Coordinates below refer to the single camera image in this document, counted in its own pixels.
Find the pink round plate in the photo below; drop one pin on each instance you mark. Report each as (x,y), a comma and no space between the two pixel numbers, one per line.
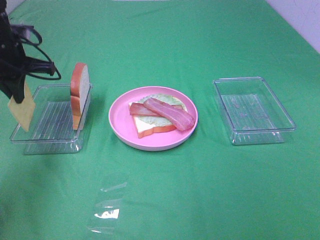
(124,128)

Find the bacon strip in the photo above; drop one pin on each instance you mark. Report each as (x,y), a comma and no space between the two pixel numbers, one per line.
(180,118)
(138,109)

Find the clear plastic tray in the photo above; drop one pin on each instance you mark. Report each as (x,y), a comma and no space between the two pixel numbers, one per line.
(51,129)
(251,112)

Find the left clear plastic tray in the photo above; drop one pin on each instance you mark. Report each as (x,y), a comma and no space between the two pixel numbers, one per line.
(51,129)

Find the yellow cheese slice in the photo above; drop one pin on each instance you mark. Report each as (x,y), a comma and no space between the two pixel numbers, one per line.
(23,112)

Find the green lettuce leaf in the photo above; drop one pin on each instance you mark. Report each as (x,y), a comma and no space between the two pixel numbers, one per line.
(159,121)

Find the toast bread slice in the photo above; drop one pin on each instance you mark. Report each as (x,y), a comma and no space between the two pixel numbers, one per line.
(143,129)
(79,88)

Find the right clear plastic tray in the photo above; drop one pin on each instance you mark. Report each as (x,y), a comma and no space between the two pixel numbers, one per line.
(251,112)

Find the green tablecloth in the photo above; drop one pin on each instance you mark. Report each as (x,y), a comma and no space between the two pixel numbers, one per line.
(204,189)

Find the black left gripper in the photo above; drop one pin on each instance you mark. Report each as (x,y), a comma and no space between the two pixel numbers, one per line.
(13,59)

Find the clear plastic film sheet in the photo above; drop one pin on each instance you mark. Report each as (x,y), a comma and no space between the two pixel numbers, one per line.
(107,206)

